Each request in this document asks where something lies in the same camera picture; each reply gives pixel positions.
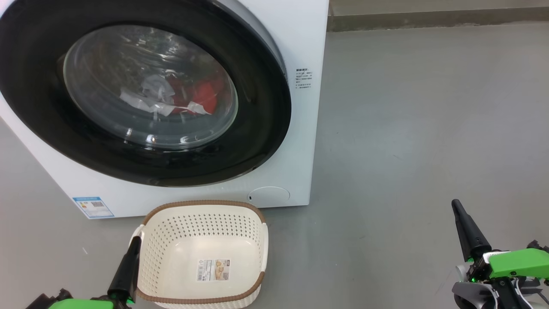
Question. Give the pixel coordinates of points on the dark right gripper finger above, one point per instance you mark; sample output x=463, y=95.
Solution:
x=469, y=231

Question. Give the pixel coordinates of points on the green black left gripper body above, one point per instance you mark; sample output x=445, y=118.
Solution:
x=81, y=304

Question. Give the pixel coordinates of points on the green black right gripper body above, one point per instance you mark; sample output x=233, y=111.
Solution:
x=514, y=262

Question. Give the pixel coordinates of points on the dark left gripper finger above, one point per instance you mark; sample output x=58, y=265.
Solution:
x=126, y=270

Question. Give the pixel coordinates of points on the red and white garment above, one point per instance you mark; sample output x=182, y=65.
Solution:
x=203, y=94

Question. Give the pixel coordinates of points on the round black glass washer door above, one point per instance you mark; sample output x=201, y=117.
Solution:
x=257, y=107

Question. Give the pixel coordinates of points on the cream perforated basket brown rim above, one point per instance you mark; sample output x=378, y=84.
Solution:
x=201, y=227

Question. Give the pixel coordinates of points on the white front-load washing machine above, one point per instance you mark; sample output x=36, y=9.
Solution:
x=274, y=128

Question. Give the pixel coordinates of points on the blue energy label sticker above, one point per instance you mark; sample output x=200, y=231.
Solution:
x=93, y=207

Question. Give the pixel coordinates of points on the paper product label sticker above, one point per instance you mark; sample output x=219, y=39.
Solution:
x=213, y=270

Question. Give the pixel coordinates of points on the round white drain filter cover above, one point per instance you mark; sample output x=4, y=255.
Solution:
x=270, y=196

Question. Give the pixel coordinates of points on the black text notice sticker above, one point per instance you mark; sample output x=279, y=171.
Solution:
x=303, y=78

